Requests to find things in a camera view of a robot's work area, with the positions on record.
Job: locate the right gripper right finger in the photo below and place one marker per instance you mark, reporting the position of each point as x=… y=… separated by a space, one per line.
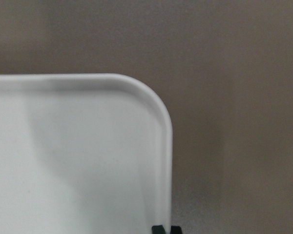
x=176 y=230

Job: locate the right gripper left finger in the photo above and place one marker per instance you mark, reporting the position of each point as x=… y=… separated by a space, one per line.
x=158 y=229

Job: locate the white rabbit tray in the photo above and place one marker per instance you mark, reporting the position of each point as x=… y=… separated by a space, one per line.
x=83 y=154

